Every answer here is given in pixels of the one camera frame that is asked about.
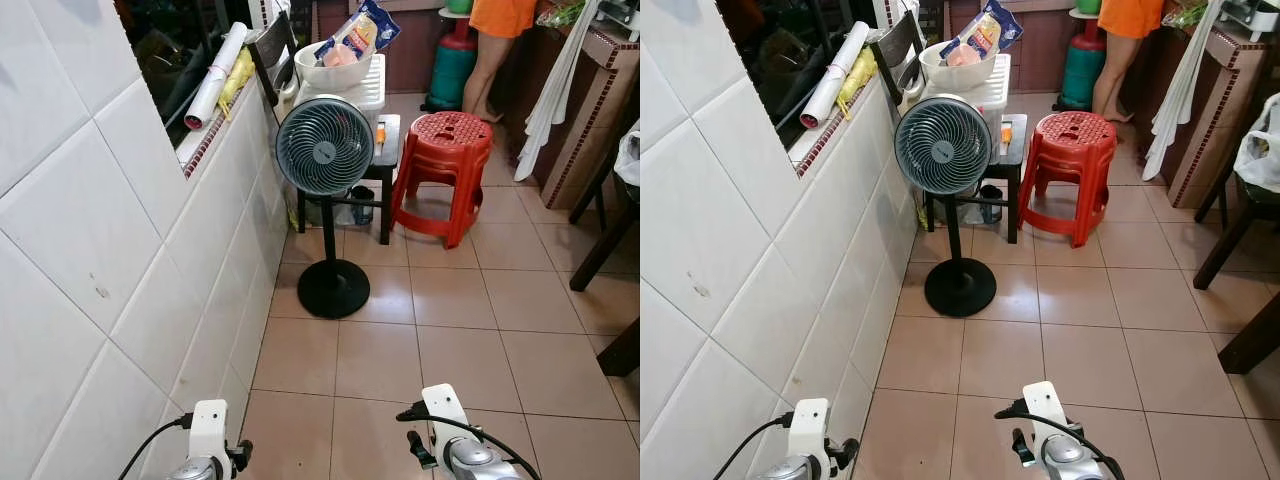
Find dark wooden furniture leg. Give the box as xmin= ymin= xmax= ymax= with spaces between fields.
xmin=1217 ymin=290 xmax=1280 ymax=377
xmin=597 ymin=318 xmax=641 ymax=379

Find dark wooden table leg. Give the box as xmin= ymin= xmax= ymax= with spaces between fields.
xmin=1193 ymin=172 xmax=1280 ymax=291
xmin=569 ymin=150 xmax=641 ymax=293

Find black wooden stool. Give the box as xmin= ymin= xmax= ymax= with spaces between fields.
xmin=296 ymin=113 xmax=402 ymax=246
xmin=922 ymin=113 xmax=1029 ymax=245

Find red plastic stool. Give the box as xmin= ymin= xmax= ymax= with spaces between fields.
xmin=391 ymin=111 xmax=494 ymax=250
xmin=1018 ymin=111 xmax=1119 ymax=249

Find grey standing fan black base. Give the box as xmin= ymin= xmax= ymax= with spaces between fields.
xmin=275 ymin=95 xmax=376 ymax=321
xmin=893 ymin=95 xmax=997 ymax=319

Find white plastic bag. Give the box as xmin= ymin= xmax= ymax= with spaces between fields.
xmin=613 ymin=127 xmax=641 ymax=189
xmin=1232 ymin=92 xmax=1280 ymax=194

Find white plastic crate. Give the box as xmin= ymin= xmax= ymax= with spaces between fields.
xmin=925 ymin=55 xmax=1012 ymax=117
xmin=300 ymin=55 xmax=388 ymax=117

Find white hanging cloth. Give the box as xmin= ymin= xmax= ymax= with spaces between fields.
xmin=1142 ymin=0 xmax=1227 ymax=183
xmin=514 ymin=0 xmax=602 ymax=183

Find white paper roll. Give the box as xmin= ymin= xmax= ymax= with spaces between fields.
xmin=183 ymin=22 xmax=250 ymax=132
xmin=799 ymin=22 xmax=872 ymax=131

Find yellow plastic bag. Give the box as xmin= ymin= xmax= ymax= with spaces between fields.
xmin=838 ymin=48 xmax=880 ymax=120
xmin=217 ymin=48 xmax=257 ymax=122

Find tiled kitchen counter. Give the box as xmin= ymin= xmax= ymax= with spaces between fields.
xmin=1165 ymin=20 xmax=1280 ymax=211
xmin=540 ymin=20 xmax=641 ymax=211

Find white plastic basin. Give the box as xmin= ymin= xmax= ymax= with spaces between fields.
xmin=294 ymin=40 xmax=374 ymax=94
xmin=918 ymin=40 xmax=999 ymax=94

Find green gas cylinder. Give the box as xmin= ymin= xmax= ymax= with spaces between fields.
xmin=1057 ymin=14 xmax=1108 ymax=113
xmin=427 ymin=14 xmax=479 ymax=113

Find black chair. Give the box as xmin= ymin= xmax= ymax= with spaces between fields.
xmin=869 ymin=12 xmax=927 ymax=107
xmin=246 ymin=12 xmax=302 ymax=107

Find blue snack bag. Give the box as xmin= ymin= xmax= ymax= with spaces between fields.
xmin=314 ymin=0 xmax=401 ymax=67
xmin=939 ymin=0 xmax=1024 ymax=67

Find person in orange shorts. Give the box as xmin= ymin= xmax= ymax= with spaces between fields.
xmin=1091 ymin=0 xmax=1167 ymax=124
xmin=462 ymin=0 xmax=539 ymax=124

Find green vegetables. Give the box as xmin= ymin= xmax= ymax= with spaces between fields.
xmin=1164 ymin=0 xmax=1212 ymax=32
xmin=538 ymin=0 xmax=587 ymax=30

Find white countertop appliance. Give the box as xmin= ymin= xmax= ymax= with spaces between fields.
xmin=1220 ymin=0 xmax=1280 ymax=43
xmin=600 ymin=0 xmax=641 ymax=31

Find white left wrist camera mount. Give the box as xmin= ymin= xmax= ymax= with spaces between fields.
xmin=787 ymin=398 xmax=832 ymax=463
xmin=189 ymin=399 xmax=230 ymax=462

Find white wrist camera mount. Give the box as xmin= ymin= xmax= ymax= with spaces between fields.
xmin=189 ymin=399 xmax=230 ymax=462
xmin=420 ymin=384 xmax=472 ymax=447
xmin=1021 ymin=380 xmax=1070 ymax=442
xmin=787 ymin=398 xmax=832 ymax=463

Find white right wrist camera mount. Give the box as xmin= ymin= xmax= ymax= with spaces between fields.
xmin=420 ymin=384 xmax=472 ymax=447
xmin=1021 ymin=380 xmax=1070 ymax=442

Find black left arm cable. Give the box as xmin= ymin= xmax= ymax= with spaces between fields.
xmin=118 ymin=413 xmax=193 ymax=480
xmin=712 ymin=411 xmax=795 ymax=480

